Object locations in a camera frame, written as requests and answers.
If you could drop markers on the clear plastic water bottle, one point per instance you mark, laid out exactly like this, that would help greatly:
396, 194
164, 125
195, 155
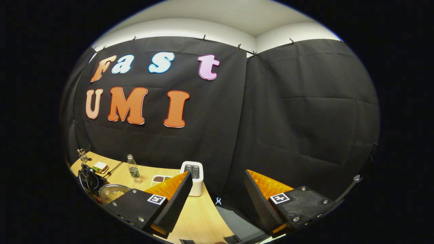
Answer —
134, 171

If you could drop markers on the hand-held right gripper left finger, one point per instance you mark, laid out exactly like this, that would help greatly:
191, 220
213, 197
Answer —
174, 203

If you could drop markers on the white toaster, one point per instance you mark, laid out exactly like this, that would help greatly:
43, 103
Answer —
195, 188

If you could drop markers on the pile of red beans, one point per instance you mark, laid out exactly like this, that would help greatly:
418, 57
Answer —
158, 179

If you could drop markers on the black induction cooktop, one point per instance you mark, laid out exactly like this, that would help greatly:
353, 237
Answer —
93, 181

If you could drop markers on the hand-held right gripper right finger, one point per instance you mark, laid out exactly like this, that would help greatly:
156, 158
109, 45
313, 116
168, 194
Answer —
259, 203

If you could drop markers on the pile of yellow soybeans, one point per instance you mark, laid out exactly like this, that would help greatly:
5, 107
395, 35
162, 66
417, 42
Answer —
115, 195

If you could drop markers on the white divided plate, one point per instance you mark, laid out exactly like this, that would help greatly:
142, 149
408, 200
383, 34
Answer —
162, 177

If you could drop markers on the sandwich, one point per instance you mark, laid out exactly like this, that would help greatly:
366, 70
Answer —
100, 166

